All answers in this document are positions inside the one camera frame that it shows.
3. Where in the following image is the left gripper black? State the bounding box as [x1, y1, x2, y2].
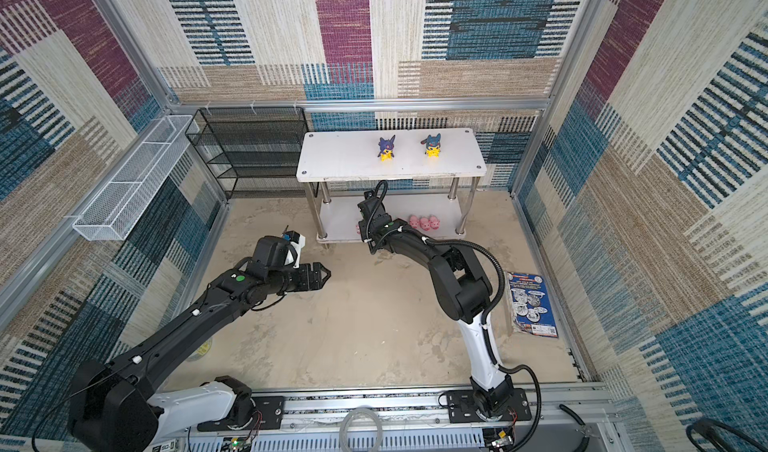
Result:
[268, 261, 332, 296]

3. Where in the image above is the purple yellow toy figure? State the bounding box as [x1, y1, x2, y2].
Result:
[377, 134, 396, 161]

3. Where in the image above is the blue yellow toy figure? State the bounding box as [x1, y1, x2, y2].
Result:
[421, 133, 441, 157]

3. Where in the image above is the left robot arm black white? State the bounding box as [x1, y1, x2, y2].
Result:
[67, 236, 331, 451]

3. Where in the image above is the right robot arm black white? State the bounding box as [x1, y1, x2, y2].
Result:
[357, 180, 529, 420]

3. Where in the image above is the white two-tier shelf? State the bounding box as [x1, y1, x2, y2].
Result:
[296, 127, 487, 243]

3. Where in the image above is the clear tubing coil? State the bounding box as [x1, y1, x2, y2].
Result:
[338, 407, 384, 452]

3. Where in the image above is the blue picture book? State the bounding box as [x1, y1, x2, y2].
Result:
[506, 272, 559, 338]

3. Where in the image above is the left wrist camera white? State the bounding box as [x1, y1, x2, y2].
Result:
[282, 228, 306, 268]

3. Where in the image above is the black wire mesh rack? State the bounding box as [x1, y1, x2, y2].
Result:
[185, 106, 309, 199]

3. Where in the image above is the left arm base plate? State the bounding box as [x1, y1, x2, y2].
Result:
[194, 396, 285, 432]

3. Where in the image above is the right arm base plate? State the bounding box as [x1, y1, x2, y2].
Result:
[438, 388, 533, 424]

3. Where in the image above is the white wire mesh basket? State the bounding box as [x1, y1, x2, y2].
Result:
[73, 115, 192, 241]

